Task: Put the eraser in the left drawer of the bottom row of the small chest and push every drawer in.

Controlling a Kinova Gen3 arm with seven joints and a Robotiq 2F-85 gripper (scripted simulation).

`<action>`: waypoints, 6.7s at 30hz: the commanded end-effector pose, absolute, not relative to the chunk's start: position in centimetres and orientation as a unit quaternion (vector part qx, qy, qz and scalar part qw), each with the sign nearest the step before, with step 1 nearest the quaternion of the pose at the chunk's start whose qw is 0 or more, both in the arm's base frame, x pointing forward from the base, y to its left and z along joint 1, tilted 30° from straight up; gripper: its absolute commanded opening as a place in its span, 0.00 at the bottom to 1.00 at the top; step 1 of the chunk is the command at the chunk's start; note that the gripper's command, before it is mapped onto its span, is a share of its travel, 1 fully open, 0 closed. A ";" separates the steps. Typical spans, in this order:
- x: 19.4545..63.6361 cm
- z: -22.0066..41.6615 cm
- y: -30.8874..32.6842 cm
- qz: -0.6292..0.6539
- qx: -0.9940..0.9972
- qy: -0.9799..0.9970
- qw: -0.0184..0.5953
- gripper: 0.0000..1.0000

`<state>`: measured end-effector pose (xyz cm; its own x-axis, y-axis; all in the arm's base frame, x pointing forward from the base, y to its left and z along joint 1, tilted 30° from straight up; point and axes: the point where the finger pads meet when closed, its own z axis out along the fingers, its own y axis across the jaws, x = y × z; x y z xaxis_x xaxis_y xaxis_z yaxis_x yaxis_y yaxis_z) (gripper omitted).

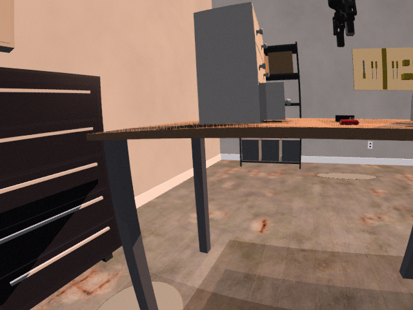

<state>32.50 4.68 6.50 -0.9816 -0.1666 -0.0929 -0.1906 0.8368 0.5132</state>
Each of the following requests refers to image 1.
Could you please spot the red battery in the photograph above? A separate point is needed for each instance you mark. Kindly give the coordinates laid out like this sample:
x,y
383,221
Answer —
x,y
349,122

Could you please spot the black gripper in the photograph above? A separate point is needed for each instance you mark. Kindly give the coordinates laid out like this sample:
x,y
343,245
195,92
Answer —
x,y
345,16

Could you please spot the black 9v battery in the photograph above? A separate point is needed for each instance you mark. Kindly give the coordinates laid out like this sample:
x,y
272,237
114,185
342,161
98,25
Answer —
x,y
339,117

